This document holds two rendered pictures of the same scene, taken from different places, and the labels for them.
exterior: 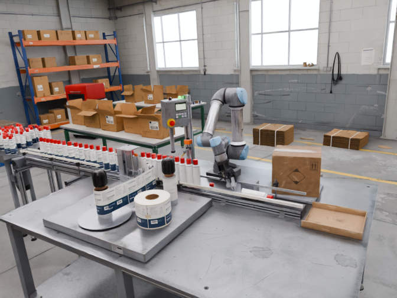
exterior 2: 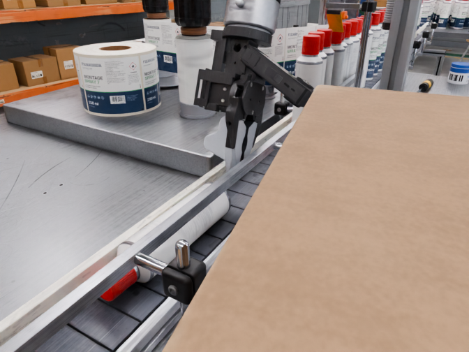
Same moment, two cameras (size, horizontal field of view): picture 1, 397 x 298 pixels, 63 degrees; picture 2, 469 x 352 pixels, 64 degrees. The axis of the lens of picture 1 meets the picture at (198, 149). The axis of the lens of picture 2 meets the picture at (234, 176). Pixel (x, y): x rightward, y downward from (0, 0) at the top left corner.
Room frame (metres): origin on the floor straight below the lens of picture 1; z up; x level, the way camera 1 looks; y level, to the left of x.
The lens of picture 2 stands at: (1.92, -0.72, 1.18)
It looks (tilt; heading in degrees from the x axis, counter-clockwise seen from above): 28 degrees down; 88
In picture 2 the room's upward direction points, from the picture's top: straight up
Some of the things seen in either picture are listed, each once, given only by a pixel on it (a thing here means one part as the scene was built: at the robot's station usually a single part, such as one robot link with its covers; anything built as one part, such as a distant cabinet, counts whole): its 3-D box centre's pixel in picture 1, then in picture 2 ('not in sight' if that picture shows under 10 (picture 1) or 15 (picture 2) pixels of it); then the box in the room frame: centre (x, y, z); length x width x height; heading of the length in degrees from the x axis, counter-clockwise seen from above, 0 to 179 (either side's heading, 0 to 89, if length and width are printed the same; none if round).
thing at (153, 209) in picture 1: (153, 208); (119, 77); (1.66, 0.27, 0.95); 0.20 x 0.20 x 0.14
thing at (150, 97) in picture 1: (152, 94); not in sight; (6.96, 0.92, 0.97); 0.42 x 0.39 x 0.37; 137
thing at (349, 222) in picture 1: (334, 219); not in sight; (1.61, -0.74, 0.85); 0.30 x 0.26 x 0.04; 58
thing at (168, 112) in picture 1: (175, 113); not in sight; (2.27, 0.15, 1.38); 0.17 x 0.10 x 0.19; 113
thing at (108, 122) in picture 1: (114, 116); not in sight; (4.59, 1.18, 0.97); 0.45 x 0.38 x 0.37; 143
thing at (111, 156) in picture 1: (112, 159); not in sight; (2.52, 0.71, 0.98); 0.05 x 0.05 x 0.20
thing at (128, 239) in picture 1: (130, 211); (191, 94); (1.83, 0.45, 0.86); 0.80 x 0.67 x 0.05; 58
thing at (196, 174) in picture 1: (196, 173); (306, 89); (2.10, 0.02, 0.98); 0.05 x 0.05 x 0.20
